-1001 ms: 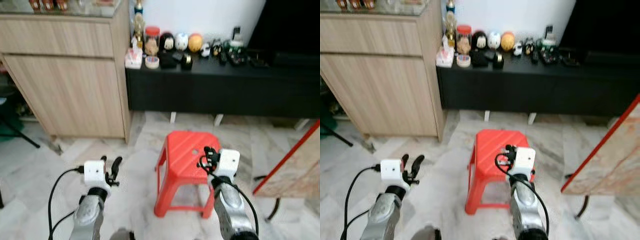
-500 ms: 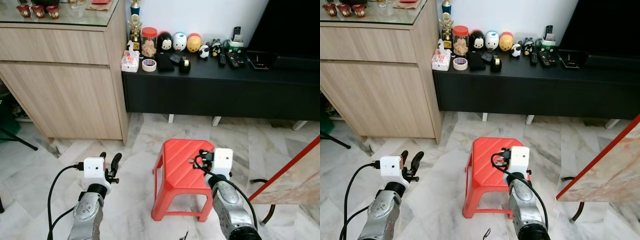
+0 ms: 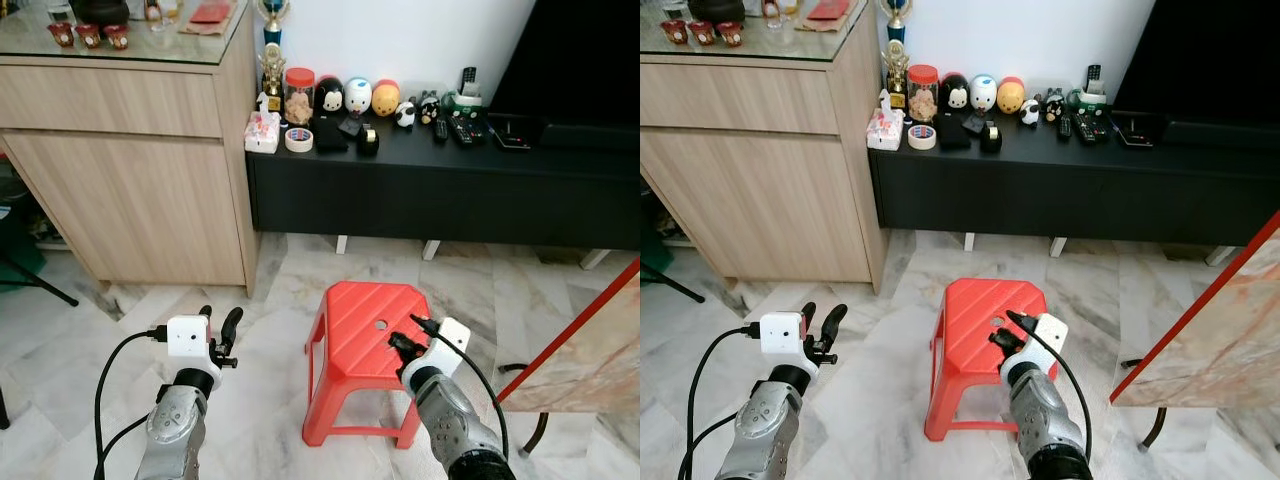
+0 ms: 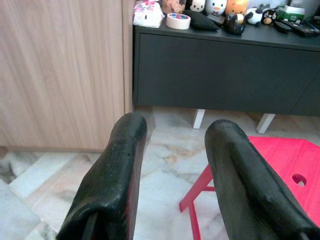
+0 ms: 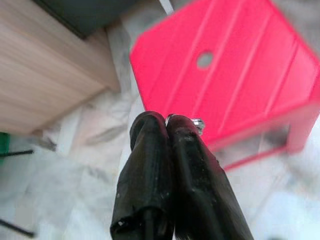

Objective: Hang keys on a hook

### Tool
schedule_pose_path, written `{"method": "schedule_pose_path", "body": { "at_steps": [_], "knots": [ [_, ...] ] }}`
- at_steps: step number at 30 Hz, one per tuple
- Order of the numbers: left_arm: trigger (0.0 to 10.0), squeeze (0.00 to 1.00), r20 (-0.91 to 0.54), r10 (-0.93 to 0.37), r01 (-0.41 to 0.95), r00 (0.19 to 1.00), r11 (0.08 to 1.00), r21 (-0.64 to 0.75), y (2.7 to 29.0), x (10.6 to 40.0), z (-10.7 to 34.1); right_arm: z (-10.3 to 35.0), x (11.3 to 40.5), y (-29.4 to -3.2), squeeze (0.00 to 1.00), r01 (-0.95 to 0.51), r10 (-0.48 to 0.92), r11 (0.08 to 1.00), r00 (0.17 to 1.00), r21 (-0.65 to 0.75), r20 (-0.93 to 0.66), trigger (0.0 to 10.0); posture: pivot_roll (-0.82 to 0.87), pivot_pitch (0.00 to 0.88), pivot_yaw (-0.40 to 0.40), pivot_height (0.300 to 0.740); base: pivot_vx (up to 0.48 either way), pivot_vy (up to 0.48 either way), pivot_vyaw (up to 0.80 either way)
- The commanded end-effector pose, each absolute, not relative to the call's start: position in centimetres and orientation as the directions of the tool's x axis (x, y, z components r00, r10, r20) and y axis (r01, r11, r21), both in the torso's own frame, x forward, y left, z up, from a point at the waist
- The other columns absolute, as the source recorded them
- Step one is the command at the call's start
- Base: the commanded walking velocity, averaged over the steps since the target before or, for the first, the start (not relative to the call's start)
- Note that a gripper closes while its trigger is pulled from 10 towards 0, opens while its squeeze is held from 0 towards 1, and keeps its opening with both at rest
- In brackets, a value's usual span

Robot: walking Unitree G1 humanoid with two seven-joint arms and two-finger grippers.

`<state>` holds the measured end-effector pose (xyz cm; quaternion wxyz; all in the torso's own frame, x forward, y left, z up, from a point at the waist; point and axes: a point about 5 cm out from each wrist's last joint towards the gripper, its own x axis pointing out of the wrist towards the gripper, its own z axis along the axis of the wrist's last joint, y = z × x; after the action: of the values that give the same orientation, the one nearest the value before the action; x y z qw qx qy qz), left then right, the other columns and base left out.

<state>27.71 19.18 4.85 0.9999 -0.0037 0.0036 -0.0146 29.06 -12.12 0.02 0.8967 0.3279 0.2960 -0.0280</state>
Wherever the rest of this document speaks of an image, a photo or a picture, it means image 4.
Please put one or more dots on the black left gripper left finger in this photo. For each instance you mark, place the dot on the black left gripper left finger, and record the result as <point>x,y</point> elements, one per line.
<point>110,180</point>

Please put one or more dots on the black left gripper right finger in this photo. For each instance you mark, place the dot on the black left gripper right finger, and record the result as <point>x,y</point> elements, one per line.
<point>240,180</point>

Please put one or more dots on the red plastic stool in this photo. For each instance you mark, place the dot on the red plastic stool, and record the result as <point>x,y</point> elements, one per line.
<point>280,160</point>

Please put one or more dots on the white console leg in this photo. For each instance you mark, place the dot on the white console leg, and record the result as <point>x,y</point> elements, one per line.
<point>198,118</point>
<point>265,123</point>

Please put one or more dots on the black TV console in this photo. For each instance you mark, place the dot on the black TV console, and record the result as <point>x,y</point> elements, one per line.
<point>225,75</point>

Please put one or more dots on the light wood cabinet glass top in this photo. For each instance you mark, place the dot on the light wood cabinet glass top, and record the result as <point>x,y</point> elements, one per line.
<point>62,75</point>

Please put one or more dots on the black tape dispenser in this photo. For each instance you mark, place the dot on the black tape dispenser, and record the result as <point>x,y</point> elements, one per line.
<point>233,25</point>

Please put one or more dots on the short black remote control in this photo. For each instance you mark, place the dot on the short black remote control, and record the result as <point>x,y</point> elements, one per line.
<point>282,26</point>

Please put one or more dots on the black fabric pouch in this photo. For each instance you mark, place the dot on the black fabric pouch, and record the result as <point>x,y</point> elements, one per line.
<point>200,22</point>

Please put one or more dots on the small cow plush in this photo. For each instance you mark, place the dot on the small cow plush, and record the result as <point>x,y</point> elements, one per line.
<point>253,17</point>

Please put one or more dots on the long black remote control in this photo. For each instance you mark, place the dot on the long black remote control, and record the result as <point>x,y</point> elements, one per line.
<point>303,28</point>

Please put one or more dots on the small black bird plush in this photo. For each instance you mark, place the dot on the small black bird plush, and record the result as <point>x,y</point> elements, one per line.
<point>270,16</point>

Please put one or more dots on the pink white tissue pack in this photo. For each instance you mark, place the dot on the pink white tissue pack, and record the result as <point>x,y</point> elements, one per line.
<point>147,15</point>

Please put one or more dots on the beige masking tape roll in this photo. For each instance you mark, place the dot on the beige masking tape roll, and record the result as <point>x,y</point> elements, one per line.
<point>178,22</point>

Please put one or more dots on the orange bear toy figure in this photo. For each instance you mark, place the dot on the orange bear toy figure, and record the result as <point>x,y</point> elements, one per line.
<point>236,7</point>

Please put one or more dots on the green and white box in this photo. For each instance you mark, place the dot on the green and white box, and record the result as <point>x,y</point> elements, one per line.
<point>291,13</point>

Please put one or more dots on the white duck toy figure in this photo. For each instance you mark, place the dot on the white duck toy figure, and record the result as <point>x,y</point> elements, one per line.
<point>216,7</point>

